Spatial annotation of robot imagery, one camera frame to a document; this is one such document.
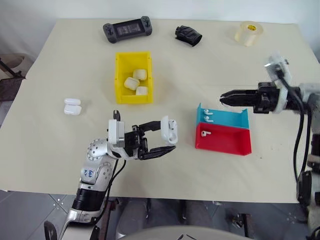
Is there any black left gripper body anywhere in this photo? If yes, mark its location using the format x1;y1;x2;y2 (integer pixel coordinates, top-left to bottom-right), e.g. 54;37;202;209
124;123;150;161

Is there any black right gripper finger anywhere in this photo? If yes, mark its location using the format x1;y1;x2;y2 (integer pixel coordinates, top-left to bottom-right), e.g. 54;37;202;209
220;96;259;107
219;88;260;101

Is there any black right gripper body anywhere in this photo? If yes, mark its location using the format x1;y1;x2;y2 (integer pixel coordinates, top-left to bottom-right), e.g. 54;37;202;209
252;81;282;115

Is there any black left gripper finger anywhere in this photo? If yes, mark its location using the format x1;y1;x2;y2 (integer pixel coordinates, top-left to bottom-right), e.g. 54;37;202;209
138;120;164;133
139;145;177;161

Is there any white earbud case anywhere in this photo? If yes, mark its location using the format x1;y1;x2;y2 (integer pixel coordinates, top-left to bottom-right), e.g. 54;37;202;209
159;115;180;145
63;97;82;116

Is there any yellow plastic bin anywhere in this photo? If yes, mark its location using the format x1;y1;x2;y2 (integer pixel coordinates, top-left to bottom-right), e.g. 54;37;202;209
114;50;155;105

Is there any blue plastic tray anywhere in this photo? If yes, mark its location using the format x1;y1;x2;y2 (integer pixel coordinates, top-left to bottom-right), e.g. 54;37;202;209
196;102;251;130

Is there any red plastic tray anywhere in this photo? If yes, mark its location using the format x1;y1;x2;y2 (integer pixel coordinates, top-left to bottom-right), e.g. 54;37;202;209
194;121;252;156

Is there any clear tape roll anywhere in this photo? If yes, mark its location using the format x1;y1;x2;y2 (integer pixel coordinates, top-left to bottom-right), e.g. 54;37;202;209
233;20;263;47

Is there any black rolled fabric tube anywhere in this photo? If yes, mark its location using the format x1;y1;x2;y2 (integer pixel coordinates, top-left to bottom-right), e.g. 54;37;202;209
174;24;203;48

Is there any black handheld game controller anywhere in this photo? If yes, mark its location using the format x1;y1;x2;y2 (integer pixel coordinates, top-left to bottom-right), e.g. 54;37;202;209
102;15;154;44

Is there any dark folding stand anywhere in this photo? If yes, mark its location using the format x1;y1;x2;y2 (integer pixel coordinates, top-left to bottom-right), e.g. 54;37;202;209
0;57;27;102

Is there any beige round basin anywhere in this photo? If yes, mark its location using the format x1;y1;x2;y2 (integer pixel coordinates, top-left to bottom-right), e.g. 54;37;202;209
0;52;32;73

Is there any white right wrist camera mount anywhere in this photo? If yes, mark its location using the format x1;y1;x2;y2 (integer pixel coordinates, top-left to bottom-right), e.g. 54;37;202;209
263;51;293;115

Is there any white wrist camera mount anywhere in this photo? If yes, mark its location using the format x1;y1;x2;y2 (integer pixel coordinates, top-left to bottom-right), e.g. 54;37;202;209
263;51;293;115
107;119;137;161

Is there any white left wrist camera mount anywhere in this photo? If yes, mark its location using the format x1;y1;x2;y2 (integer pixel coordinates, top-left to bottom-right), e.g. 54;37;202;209
107;119;137;161

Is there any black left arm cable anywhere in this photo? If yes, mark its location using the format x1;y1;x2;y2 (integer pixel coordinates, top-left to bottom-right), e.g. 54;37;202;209
93;109;126;227

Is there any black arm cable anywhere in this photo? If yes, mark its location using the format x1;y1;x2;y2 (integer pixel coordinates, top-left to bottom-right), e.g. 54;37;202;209
274;67;313;183
93;109;126;227

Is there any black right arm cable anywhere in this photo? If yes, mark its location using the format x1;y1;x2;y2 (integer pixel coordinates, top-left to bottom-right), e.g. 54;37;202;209
274;67;313;183

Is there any rusty metal frame bar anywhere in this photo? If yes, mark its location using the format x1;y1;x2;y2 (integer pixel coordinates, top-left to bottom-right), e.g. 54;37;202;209
99;198;119;240
240;213;254;238

